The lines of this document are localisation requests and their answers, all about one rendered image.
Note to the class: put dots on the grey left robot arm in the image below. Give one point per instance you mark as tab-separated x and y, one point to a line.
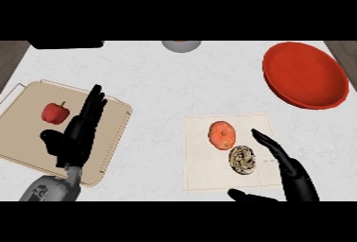
54	187

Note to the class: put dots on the white placemat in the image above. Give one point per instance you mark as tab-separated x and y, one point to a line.
224	154

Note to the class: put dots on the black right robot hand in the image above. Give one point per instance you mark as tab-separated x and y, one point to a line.
297	176

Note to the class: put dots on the brown swirl cupcake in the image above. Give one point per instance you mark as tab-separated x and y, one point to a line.
243	159

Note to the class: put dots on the red bell pepper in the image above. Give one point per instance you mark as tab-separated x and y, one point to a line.
56	113

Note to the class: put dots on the black flat appliance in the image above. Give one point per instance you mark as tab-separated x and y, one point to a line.
66	44

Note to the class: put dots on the beige tray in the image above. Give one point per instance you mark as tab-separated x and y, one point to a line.
57	126

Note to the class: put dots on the orange round fruit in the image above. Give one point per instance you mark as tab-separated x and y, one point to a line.
222	134

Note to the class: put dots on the red bowl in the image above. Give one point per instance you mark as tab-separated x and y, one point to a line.
305	75

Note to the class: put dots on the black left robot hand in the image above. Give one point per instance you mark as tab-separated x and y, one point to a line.
81	132

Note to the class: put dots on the grey round object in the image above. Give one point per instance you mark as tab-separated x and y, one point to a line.
182	46

